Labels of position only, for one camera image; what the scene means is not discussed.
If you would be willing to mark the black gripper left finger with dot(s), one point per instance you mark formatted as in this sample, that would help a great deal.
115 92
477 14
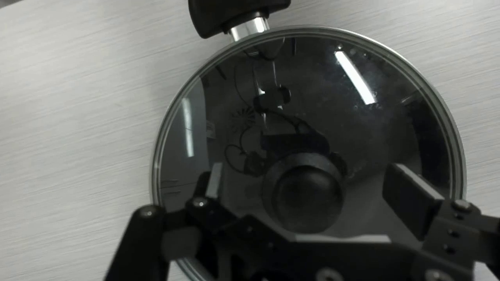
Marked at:
151 234

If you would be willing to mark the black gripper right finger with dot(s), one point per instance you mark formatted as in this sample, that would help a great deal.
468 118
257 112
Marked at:
416 203

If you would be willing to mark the glass lid with black knob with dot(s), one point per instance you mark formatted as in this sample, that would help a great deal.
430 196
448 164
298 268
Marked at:
338 118

